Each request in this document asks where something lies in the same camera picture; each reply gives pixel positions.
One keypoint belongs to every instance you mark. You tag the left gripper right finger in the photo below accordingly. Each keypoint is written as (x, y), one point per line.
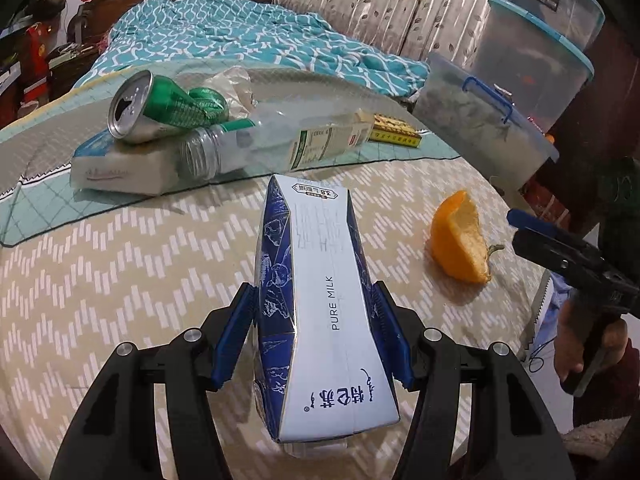
(478, 415)

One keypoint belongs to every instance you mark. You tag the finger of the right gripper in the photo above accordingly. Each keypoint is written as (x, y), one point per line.
(551, 247)

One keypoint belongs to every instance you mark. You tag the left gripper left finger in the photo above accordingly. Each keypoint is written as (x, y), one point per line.
(113, 433)

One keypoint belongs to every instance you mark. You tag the orange peel half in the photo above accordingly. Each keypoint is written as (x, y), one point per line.
(457, 244)

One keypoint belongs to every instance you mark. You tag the blue white milk carton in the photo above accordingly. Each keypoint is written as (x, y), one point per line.
(321, 370)

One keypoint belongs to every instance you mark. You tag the clear plastic bottle green label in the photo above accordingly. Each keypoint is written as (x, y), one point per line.
(272, 141)

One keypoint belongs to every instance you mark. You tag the crushed green soda can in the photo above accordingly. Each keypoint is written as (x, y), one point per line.
(148, 107)

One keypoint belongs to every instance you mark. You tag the person right hand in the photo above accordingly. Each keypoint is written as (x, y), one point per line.
(574, 325)

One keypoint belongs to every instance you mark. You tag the middle clear storage box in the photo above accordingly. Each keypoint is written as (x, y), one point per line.
(541, 69)

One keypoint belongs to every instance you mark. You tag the yellow red flat box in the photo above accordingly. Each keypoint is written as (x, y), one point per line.
(394, 131)

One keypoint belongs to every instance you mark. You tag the teal grey bed sheet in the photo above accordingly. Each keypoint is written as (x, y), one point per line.
(60, 165)

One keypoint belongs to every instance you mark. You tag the white tissue pack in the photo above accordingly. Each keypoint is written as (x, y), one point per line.
(105, 164)

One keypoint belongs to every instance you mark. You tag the clear plastic bag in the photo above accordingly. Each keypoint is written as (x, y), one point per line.
(235, 86)

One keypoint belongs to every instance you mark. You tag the grey metal shelf rack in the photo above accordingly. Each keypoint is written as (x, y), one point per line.
(24, 66)

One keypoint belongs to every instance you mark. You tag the teal patterned quilt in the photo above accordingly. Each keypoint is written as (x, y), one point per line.
(242, 31)

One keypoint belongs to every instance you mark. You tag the clear bin blue handle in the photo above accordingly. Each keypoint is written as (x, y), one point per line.
(481, 125)

